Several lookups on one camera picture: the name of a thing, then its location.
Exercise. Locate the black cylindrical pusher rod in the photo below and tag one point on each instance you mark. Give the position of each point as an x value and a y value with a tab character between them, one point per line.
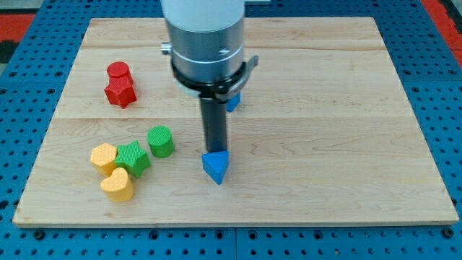
214	124

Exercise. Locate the blue cube block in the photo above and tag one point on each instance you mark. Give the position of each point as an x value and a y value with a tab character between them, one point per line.
233	103

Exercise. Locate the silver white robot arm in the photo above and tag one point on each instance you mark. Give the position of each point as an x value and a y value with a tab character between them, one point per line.
206	48

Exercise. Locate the blue triangle block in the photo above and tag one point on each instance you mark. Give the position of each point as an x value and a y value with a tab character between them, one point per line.
215	164

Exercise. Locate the green cylinder block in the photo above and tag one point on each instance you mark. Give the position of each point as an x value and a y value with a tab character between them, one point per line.
160	141

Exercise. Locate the green star block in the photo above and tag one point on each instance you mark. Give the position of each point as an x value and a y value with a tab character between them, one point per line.
133	158

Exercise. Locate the red star block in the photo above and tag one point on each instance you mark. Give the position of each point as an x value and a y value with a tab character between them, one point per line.
120	91

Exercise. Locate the red cylinder block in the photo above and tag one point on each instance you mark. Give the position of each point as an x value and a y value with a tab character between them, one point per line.
119	69

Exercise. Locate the wooden board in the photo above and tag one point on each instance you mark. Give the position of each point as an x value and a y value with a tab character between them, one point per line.
324	136

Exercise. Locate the yellow hexagon block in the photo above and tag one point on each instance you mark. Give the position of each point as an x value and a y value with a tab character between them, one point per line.
103	158

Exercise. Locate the yellow heart block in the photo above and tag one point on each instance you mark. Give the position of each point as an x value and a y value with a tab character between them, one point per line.
118	186

